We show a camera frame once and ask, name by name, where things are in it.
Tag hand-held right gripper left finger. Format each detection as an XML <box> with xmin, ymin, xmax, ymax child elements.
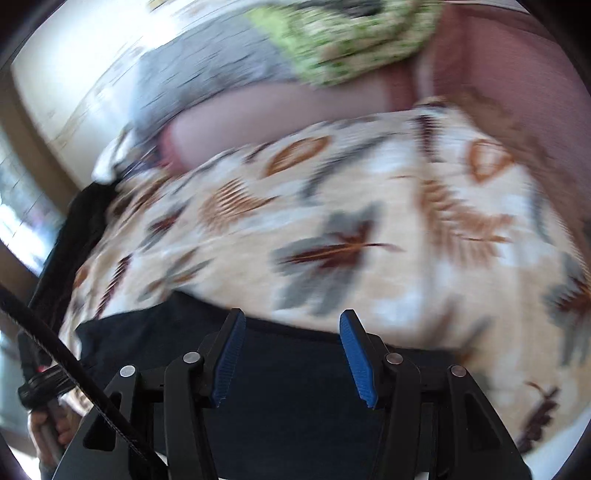
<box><xmin>53</xmin><ymin>308</ymin><xmax>247</xmax><ymax>480</ymax></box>

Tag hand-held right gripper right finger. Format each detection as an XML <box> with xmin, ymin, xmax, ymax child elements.
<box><xmin>339</xmin><ymin>310</ymin><xmax>533</xmax><ymax>480</ymax></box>

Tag dark navy pants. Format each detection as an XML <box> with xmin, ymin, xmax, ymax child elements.
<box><xmin>75</xmin><ymin>292</ymin><xmax>462</xmax><ymax>480</ymax></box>

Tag person's left hand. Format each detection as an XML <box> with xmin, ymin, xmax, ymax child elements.
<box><xmin>27</xmin><ymin>401</ymin><xmax>85</xmax><ymax>467</ymax></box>

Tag black cloth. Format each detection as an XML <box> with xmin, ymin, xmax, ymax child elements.
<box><xmin>28</xmin><ymin>181</ymin><xmax>122</xmax><ymax>324</ymax></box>

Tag cream leaf print blanket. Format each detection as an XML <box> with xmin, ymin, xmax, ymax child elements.
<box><xmin>58</xmin><ymin>95</ymin><xmax>588</xmax><ymax>462</ymax></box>

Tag grey patterned cloth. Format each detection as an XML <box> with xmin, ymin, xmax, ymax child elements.
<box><xmin>128</xmin><ymin>31</ymin><xmax>298</xmax><ymax>141</ymax></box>

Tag green floral cloth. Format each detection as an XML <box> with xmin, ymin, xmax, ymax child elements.
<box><xmin>244</xmin><ymin>0</ymin><xmax>445</xmax><ymax>88</ymax></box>

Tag black cable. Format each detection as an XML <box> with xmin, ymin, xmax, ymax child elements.
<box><xmin>0</xmin><ymin>282</ymin><xmax>160</xmax><ymax>480</ymax></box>

